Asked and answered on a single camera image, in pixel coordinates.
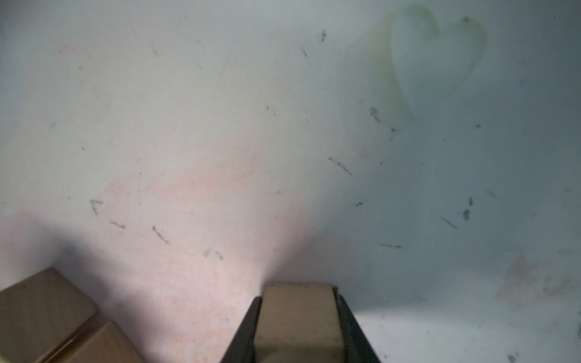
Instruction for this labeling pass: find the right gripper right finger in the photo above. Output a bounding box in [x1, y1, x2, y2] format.
[334, 287, 381, 363]

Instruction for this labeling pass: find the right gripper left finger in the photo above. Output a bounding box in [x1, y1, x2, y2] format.
[220, 296, 263, 363]

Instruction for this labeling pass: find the wooden block brown F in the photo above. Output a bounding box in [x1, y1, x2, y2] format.
[1, 268, 98, 362]

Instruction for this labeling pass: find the wooden block red T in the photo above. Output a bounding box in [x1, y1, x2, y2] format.
[54, 322, 145, 363]

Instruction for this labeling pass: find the wooden block red R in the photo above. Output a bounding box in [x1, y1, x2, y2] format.
[254, 283, 346, 363]

